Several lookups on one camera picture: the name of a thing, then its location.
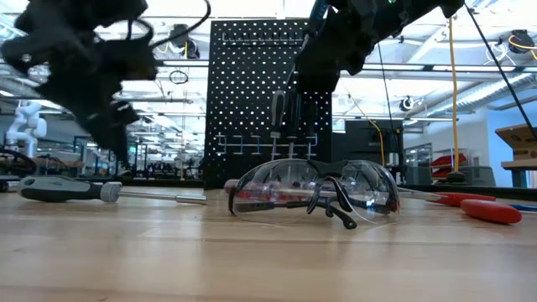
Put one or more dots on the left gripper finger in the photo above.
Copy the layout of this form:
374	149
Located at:
126	113
109	134

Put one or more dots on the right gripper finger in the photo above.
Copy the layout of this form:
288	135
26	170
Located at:
329	81
307	75

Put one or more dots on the clear safety glasses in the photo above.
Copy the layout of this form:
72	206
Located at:
331	168

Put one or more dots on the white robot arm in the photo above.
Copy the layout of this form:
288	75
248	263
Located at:
29	126

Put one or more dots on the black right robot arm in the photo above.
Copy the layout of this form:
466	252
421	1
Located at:
419	12

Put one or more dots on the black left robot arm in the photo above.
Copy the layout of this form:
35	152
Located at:
63	12

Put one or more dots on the black metal pegboard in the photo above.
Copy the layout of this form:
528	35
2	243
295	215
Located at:
243	84

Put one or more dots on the black cabinet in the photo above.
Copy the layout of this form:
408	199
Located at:
365	142

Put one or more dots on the glass cabinet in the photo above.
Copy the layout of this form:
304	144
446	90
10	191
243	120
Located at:
417	163

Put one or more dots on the red storage bin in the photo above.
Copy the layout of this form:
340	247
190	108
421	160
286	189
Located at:
449	161

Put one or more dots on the thin black pole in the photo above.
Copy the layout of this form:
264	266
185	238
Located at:
499	67

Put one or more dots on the black round puck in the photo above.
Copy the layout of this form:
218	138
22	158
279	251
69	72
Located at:
455	177

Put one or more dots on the cardboard box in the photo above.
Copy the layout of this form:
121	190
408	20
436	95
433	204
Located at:
518	140

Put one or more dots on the wooden side table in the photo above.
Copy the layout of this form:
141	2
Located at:
520	164

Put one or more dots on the black aluminium table frame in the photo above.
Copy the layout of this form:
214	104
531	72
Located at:
168	183

